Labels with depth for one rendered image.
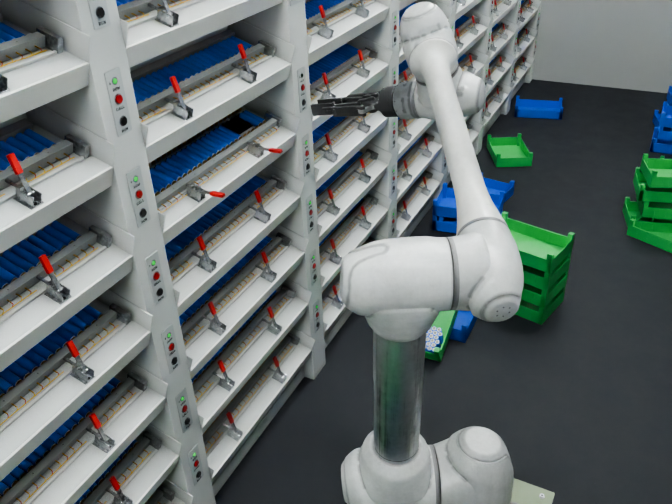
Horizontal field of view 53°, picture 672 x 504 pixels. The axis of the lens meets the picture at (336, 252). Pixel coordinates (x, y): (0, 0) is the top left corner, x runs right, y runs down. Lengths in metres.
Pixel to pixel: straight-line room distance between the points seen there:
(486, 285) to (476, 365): 1.39
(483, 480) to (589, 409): 0.92
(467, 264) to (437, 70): 0.46
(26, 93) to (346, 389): 1.57
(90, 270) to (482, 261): 0.75
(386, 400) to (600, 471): 1.04
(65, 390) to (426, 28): 1.04
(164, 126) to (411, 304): 0.67
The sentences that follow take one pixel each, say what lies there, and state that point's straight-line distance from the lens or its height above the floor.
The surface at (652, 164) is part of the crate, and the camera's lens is 3.56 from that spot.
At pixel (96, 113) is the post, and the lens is 1.34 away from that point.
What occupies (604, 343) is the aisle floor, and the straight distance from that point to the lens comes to 2.74.
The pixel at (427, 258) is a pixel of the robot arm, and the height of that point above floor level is 1.04.
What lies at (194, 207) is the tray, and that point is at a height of 0.94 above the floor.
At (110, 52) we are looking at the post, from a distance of 1.34.
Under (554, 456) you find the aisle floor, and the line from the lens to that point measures 2.28.
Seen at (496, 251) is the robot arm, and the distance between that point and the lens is 1.21.
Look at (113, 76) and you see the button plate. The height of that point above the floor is 1.29.
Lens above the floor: 1.66
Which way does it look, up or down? 32 degrees down
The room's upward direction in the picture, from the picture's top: 2 degrees counter-clockwise
